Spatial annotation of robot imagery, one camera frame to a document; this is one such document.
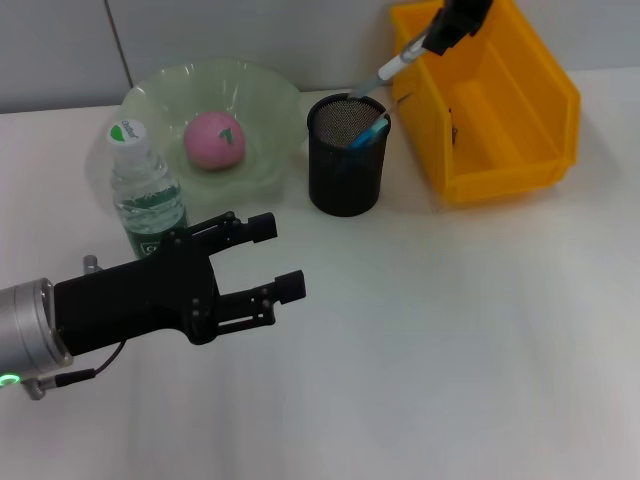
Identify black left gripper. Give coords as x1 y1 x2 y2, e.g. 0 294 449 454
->
52 212 306 357

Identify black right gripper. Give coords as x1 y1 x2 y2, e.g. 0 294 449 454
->
423 0 496 57

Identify silver ballpoint pen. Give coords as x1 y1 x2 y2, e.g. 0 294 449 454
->
347 27 434 100

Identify blue capped scissors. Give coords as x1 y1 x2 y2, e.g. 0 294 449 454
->
347 113 391 151

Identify pink toy peach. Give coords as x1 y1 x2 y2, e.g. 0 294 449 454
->
183 112 247 173

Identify clear water bottle green label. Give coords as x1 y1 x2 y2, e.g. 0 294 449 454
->
105 117 190 260

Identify black mesh pen cup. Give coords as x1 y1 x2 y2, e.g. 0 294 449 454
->
307 94 392 218

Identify pale green glass fruit plate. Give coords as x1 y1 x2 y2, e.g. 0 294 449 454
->
121 59 307 206

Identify yellow plastic bin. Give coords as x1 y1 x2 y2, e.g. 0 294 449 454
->
389 0 583 205

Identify left arm connector cable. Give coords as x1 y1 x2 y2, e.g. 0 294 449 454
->
22 254 126 401

